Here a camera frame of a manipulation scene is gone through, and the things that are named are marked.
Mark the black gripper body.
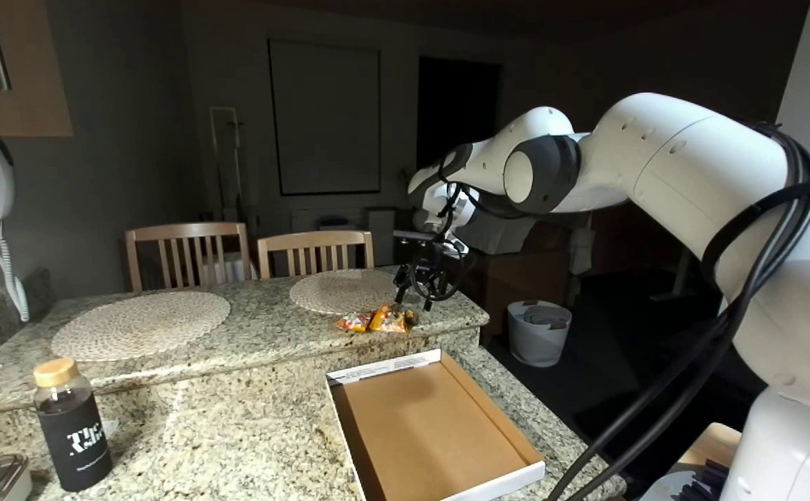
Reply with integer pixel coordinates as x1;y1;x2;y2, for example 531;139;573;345
410;235;472;286

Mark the small orange yellow sachet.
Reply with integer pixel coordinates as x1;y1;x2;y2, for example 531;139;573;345
332;310;375;336
368;304;421;336

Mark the white background box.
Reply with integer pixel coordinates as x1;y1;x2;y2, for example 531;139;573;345
461;217;542;260

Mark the flat open cardboard box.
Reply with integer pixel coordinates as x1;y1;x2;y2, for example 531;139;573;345
325;347;548;501

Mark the small round woven placemat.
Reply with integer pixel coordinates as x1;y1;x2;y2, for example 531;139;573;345
287;268;410;321

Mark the wooden slat-back chair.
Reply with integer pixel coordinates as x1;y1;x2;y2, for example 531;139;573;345
255;228;375;281
122;219;258;296

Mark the white trash bin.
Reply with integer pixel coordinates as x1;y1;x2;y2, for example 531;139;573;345
504;297;575;371

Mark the black glossy table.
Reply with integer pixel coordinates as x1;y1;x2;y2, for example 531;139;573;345
571;268;759;467

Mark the large round woven placemat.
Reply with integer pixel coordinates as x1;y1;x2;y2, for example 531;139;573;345
49;289;234;364

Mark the light wooden board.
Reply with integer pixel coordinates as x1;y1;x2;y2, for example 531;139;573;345
676;420;747;470

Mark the dark blue object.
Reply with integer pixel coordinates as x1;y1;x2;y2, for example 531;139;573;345
638;460;733;501

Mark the black bottle with wooden lid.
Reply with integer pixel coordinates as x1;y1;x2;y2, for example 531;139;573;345
30;356;116;496

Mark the dark framed wall board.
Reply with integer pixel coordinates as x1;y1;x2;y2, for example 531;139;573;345
267;36;388;197

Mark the pale narrow wall frame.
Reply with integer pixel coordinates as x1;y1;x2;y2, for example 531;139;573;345
205;107;244;226

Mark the thick black cable bundle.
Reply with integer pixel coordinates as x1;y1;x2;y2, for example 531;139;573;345
545;122;810;501

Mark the wooden wall cabinet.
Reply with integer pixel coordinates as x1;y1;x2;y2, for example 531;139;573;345
0;0;76;143

